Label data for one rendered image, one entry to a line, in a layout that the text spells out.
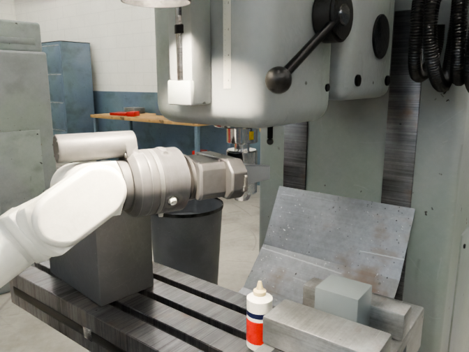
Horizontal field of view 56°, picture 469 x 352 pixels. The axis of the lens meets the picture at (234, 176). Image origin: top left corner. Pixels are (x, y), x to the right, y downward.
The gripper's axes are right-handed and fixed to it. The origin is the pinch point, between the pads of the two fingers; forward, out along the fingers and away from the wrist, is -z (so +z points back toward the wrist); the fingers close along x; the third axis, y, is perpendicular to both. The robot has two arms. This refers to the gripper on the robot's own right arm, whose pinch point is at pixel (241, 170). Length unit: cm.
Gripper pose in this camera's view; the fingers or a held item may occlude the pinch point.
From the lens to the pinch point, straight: 66.4
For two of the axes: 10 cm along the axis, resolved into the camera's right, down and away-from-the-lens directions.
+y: -0.1, 9.8, 2.1
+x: -5.5, -1.8, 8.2
